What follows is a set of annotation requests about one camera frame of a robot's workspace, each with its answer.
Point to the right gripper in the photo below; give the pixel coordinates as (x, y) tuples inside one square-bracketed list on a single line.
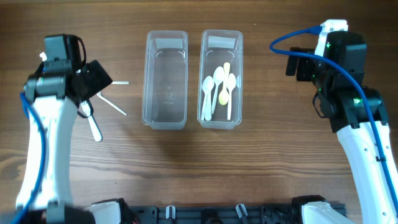
[(302, 74)]

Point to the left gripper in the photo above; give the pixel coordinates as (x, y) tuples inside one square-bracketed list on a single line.
[(99, 74)]

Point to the white fork bent handle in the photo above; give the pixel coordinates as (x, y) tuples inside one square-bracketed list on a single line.
[(99, 94)]

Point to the white fork straight handle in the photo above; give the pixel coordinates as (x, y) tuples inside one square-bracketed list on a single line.
[(120, 83)]

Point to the light blue plastic fork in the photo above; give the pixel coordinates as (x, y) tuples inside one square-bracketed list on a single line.
[(88, 110)]

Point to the white spoon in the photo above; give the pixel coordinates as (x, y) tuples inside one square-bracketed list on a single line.
[(218, 77), (207, 87), (203, 110), (230, 86)]

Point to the yellow plastic spoon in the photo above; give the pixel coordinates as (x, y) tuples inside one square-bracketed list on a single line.
[(224, 95)]

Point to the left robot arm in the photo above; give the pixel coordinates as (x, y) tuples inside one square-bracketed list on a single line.
[(50, 99)]

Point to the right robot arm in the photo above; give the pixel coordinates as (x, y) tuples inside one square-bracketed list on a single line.
[(357, 115)]

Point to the right clear plastic container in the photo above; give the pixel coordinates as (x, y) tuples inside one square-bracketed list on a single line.
[(217, 48)]

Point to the clear plastic container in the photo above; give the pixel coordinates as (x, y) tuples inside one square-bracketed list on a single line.
[(217, 48), (164, 100)]

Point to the left clear plastic container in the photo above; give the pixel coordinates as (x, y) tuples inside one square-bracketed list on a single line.
[(164, 100)]

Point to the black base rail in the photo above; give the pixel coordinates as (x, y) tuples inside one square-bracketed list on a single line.
[(264, 214)]

